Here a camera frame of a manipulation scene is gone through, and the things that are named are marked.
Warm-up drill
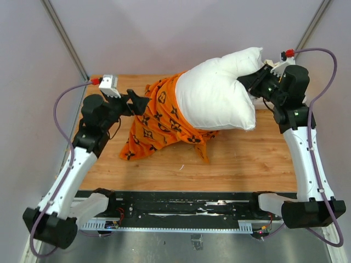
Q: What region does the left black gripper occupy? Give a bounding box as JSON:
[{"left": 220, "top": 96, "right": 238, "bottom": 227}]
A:
[{"left": 101, "top": 88, "right": 149, "bottom": 131}]

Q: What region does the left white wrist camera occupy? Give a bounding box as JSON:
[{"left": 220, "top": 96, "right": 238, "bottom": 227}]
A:
[{"left": 99, "top": 75, "right": 122, "bottom": 100}]

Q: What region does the white patterned cloth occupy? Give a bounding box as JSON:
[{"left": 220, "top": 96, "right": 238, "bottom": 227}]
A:
[{"left": 264, "top": 59, "right": 280, "bottom": 67}]

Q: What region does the purple cable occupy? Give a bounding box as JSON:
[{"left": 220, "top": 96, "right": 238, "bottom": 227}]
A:
[
  {"left": 29, "top": 78, "right": 116, "bottom": 258},
  {"left": 257, "top": 48, "right": 344, "bottom": 248}
]

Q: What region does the orange monogram pillowcase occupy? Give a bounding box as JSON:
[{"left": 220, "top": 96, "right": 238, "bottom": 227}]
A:
[{"left": 119, "top": 72, "right": 218, "bottom": 163}]

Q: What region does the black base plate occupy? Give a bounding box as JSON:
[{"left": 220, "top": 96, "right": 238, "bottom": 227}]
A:
[{"left": 73, "top": 191, "right": 283, "bottom": 230}]

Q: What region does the aluminium frame post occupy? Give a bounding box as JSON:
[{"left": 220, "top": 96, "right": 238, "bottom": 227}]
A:
[
  {"left": 41, "top": 0, "right": 90, "bottom": 82},
  {"left": 295, "top": 0, "right": 334, "bottom": 50}
]

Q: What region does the white pillow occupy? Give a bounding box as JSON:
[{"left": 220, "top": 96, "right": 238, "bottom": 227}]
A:
[{"left": 175, "top": 47, "right": 263, "bottom": 131}]

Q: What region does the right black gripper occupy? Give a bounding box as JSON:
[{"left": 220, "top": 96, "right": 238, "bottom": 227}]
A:
[{"left": 238, "top": 64, "right": 285, "bottom": 105}]

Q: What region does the right aluminium frame post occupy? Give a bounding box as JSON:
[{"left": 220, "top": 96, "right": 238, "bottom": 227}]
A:
[{"left": 295, "top": 0, "right": 334, "bottom": 50}]

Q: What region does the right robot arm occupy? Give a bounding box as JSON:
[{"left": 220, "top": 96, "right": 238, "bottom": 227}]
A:
[{"left": 238, "top": 65, "right": 346, "bottom": 228}]

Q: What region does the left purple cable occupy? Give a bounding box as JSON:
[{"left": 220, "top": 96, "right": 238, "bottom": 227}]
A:
[{"left": 29, "top": 78, "right": 116, "bottom": 258}]

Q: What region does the left aluminium frame post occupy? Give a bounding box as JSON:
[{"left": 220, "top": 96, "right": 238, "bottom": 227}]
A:
[{"left": 41, "top": 0, "right": 90, "bottom": 82}]

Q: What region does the white slotted cable duct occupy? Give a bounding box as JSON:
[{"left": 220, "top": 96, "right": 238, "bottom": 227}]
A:
[{"left": 80, "top": 219, "right": 253, "bottom": 234}]

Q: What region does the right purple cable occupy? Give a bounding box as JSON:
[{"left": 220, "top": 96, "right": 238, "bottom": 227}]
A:
[{"left": 257, "top": 48, "right": 344, "bottom": 248}]

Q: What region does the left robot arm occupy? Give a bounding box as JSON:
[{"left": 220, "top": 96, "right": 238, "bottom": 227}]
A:
[{"left": 22, "top": 89, "right": 150, "bottom": 249}]

